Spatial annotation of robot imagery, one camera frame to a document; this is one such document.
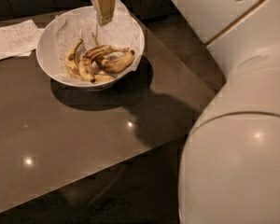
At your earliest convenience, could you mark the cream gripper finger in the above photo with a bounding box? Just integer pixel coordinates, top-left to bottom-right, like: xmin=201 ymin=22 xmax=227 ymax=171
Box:
xmin=91 ymin=0 xmax=116 ymax=26

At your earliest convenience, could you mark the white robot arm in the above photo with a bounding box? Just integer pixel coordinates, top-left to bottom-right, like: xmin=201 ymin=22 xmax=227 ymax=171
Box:
xmin=171 ymin=0 xmax=280 ymax=224

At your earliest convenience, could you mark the white bowl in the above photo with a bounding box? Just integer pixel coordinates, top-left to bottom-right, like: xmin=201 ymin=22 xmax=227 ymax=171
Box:
xmin=35 ymin=6 xmax=146 ymax=90

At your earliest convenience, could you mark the white printed paper sheet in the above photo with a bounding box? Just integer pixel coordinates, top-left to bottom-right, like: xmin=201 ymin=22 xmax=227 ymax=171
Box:
xmin=0 ymin=20 xmax=44 ymax=60

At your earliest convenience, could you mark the spotted banana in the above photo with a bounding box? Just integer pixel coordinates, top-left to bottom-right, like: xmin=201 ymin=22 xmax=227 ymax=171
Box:
xmin=77 ymin=45 xmax=129 ymax=83
xmin=91 ymin=33 xmax=135 ymax=74
xmin=64 ymin=39 xmax=114 ymax=83

